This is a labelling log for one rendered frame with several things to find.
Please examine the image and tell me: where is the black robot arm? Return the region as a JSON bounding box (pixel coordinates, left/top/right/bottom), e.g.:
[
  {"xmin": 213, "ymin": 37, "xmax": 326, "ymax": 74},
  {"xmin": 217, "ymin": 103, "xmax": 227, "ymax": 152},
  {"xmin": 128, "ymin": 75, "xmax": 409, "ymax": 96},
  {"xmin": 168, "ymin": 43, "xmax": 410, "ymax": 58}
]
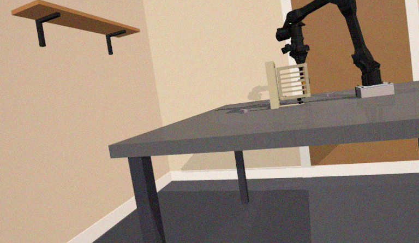
[{"xmin": 276, "ymin": 0, "xmax": 383, "ymax": 86}]

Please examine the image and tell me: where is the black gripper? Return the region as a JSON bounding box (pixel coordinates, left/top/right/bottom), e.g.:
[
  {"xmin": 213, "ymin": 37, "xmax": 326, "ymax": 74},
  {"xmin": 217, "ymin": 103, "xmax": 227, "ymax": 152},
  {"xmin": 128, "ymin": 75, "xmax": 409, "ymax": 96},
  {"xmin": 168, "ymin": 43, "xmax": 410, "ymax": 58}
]
[{"xmin": 289, "ymin": 35, "xmax": 310, "ymax": 64}]

